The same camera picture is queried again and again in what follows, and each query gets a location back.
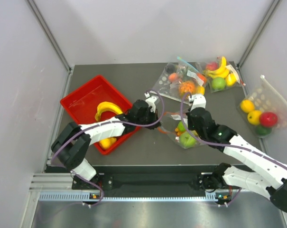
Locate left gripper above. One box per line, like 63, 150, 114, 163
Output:
135, 106, 161, 129

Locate zip bag with red zipper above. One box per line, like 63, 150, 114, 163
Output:
158, 112, 203, 149

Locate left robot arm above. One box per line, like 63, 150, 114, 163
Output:
51, 96, 161, 189

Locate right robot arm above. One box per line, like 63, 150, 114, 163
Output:
186, 107, 287, 213

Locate dotted flat zip bag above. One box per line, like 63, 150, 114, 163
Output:
152, 63, 181, 99

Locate green apple in red-zip bag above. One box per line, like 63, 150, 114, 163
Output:
179, 132, 196, 148

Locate zip bag with blue zipper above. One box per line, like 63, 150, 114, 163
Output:
168, 57, 207, 100

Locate yellow mango in blue-zip bag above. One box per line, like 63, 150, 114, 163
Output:
195, 86, 205, 95

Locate green apple in banana bag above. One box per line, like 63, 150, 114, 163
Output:
212, 77, 226, 90

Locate zip bag with bananas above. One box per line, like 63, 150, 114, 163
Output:
198, 56, 246, 93

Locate yellow banana bunch in bag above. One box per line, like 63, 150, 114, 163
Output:
204, 56, 230, 79

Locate yellow lemon in banana bag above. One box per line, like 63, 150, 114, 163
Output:
225, 73, 237, 87

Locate dotted zip bag with lemons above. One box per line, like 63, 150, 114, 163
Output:
237, 75, 287, 138

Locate red apple in dotted bag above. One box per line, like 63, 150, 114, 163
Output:
259, 112, 278, 127

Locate orange mandarin cluster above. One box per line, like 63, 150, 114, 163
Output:
175, 128, 184, 141

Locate banana bunch in tray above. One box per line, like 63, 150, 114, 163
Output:
94, 101, 123, 122

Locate orange persimmon toy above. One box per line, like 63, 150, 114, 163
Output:
168, 73, 179, 83

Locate yellow fruit in tray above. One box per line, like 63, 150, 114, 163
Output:
99, 137, 117, 151

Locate orange pineapple toy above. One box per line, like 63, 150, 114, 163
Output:
178, 81, 195, 97

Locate orange tomato toy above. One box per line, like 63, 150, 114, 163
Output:
197, 73, 207, 84

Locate red plastic tray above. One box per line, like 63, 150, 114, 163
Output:
60, 75, 141, 156

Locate red peach toy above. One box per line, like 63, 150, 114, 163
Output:
205, 62, 218, 71

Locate yellow lemon left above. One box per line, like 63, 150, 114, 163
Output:
240, 99, 255, 114

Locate yellow orange with green stem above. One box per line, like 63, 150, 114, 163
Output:
247, 110, 262, 125

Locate dark green avocado toy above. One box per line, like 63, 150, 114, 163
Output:
255, 125, 272, 137

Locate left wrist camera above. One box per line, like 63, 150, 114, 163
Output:
144, 92, 158, 113

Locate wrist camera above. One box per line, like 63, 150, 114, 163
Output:
188, 94, 206, 111
144, 92, 158, 113

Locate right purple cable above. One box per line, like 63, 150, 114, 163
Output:
180, 92, 287, 171

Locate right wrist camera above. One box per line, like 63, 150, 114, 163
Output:
188, 94, 206, 111

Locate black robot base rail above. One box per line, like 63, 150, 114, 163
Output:
72, 163, 250, 198

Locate aluminium corner post left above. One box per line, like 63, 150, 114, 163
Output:
25, 0, 72, 73

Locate aluminium corner post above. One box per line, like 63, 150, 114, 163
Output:
236, 0, 282, 70
25, 0, 72, 73

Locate white slotted cable duct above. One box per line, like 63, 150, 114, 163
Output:
38, 192, 231, 202

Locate aluminium corner post right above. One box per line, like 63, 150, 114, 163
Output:
236, 0, 282, 70

